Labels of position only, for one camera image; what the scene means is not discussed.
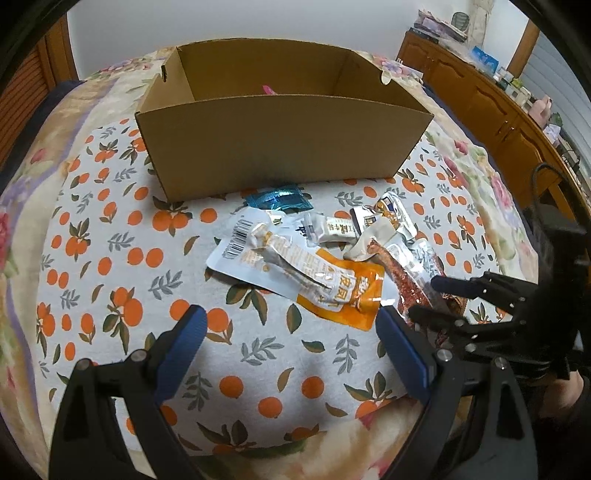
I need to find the blue box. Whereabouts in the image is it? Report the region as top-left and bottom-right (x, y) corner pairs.
(471, 46), (500, 70)

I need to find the orange fruit print cloth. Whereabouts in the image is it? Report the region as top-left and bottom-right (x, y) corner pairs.
(34, 117), (541, 462)

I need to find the orange white chicken feet packet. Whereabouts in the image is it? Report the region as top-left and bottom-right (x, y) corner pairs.
(205, 206), (386, 330)

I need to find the brown cardboard box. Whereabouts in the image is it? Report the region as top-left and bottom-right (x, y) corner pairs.
(135, 38), (435, 204)

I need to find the wooden louvred door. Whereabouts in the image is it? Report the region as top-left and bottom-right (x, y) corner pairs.
(0, 18), (79, 171)

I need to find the white window shutter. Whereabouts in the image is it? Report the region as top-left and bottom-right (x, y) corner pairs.
(519, 32), (591, 153)

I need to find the wooden window frame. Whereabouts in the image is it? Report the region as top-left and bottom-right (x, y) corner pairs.
(512, 22), (541, 79)

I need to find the black cable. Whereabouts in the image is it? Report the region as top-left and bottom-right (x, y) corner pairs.
(531, 162), (566, 204)

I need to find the white blue-print snack packet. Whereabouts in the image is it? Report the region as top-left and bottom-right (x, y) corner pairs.
(277, 213), (325, 245)

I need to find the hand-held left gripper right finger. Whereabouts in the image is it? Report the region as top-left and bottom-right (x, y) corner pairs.
(375, 305), (539, 480)

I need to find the pale curtain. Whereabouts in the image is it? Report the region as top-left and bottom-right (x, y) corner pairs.
(468, 0), (492, 44)

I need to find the teal snack packet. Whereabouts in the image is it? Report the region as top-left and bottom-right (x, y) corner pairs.
(244, 184), (313, 214)

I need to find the person's right forearm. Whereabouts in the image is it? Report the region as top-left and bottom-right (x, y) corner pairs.
(531, 406), (591, 480)

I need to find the stack of books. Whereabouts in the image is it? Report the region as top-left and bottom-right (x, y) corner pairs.
(413, 9), (472, 44)

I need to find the person's right hand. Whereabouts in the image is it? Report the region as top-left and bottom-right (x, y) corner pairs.
(538, 371), (589, 418)

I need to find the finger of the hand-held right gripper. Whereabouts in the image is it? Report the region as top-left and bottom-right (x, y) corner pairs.
(431, 271), (537, 315)
(409, 305), (528, 369)

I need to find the silver orange-print snack packet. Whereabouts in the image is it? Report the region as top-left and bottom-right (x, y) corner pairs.
(351, 191), (416, 245)

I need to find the group of small bottles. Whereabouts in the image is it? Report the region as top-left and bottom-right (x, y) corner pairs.
(493, 67), (541, 109)

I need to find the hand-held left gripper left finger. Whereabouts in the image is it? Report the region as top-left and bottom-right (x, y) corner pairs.
(48, 305), (208, 480)

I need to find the red spicy strip packet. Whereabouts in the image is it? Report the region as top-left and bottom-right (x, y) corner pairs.
(345, 225), (467, 324)

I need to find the wooden cabinet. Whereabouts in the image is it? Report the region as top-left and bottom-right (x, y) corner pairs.
(397, 30), (587, 222)

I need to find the clear brown bar snack packet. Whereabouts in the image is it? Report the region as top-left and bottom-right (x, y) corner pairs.
(318, 213), (366, 243)

